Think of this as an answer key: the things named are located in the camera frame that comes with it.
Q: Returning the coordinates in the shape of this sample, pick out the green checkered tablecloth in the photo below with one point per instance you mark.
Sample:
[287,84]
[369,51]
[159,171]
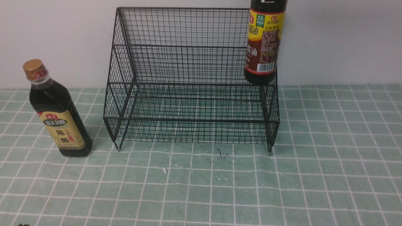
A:
[336,162]

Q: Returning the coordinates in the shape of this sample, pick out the soy sauce bottle red label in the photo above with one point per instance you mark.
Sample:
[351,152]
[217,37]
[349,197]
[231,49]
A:
[265,26]

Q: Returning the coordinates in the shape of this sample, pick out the dark vinegar bottle yellow label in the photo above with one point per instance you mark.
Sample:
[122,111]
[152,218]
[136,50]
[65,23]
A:
[55,108]

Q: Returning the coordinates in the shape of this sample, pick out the black wire mesh rack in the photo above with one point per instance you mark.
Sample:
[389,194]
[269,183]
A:
[176,75]

